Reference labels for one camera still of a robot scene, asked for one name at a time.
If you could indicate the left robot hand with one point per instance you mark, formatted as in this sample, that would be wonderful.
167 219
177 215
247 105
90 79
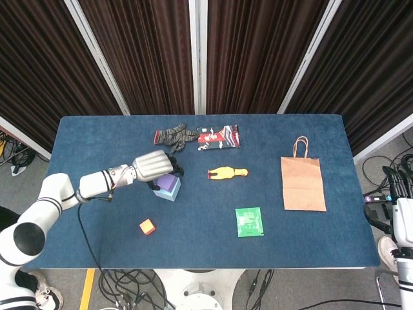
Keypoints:
153 166

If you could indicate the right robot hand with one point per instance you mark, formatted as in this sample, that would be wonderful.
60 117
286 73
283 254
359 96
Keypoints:
403 223

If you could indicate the purple cube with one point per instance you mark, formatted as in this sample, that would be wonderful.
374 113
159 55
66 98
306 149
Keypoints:
167 183

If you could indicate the small orange yellow cube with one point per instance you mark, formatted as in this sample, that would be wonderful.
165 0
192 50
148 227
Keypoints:
146 226

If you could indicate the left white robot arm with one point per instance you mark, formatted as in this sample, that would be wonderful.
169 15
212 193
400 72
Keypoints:
55 190

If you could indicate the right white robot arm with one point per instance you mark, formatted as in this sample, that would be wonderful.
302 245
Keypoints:
406 277

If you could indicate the large light blue cube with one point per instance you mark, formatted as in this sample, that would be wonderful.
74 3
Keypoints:
171 193

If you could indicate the grey striped knit glove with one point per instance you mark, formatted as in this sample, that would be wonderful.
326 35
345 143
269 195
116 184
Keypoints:
171 137

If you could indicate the black power strip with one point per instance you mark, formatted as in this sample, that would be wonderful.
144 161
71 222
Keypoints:
376 197

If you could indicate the yellow rubber chicken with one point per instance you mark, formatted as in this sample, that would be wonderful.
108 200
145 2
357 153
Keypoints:
222 173

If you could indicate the dark printed snack packet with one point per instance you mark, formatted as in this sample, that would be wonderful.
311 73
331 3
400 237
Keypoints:
222 137

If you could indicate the blue felt table cover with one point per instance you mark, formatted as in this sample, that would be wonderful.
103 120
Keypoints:
200 245

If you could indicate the brown paper bag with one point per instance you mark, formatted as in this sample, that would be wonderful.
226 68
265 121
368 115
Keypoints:
303 187

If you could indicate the green foil packet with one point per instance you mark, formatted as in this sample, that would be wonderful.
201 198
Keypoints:
249 222

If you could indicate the dark brown curtain panel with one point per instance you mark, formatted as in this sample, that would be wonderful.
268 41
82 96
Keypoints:
371 64
258 55
145 55
38 64

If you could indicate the white black sneaker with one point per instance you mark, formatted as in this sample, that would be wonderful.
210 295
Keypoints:
48 292

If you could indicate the white frame post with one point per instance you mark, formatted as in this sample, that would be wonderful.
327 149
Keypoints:
96 55
197 55
309 55

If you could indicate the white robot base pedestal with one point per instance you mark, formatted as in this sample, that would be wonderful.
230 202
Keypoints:
200 287

